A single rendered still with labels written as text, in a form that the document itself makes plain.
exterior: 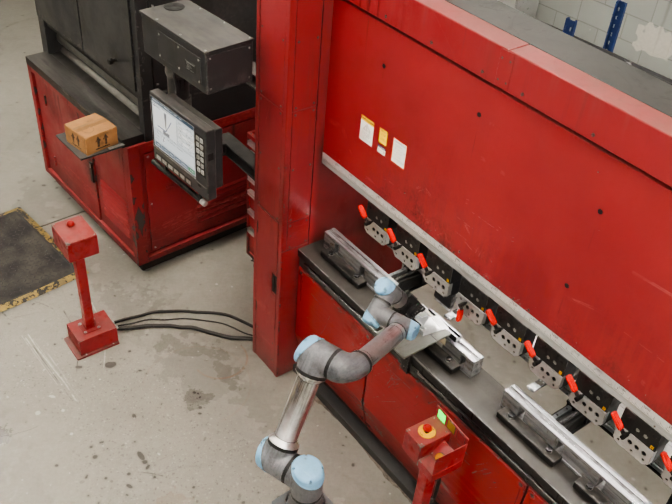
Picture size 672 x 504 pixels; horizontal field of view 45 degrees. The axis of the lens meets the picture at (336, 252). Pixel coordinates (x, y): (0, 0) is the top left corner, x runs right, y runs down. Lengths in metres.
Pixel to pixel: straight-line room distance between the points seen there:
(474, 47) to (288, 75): 0.93
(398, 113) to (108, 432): 2.24
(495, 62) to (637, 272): 0.82
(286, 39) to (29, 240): 2.78
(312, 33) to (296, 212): 0.89
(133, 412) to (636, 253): 2.78
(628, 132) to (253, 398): 2.67
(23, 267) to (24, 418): 1.22
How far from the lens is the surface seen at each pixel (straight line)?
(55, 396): 4.63
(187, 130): 3.66
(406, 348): 3.41
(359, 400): 4.12
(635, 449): 3.03
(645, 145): 2.51
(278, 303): 4.21
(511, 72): 2.77
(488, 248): 3.10
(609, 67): 2.78
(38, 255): 5.51
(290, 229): 3.93
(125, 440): 4.37
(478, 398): 3.45
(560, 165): 2.74
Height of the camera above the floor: 3.39
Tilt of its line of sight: 38 degrees down
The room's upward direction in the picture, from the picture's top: 5 degrees clockwise
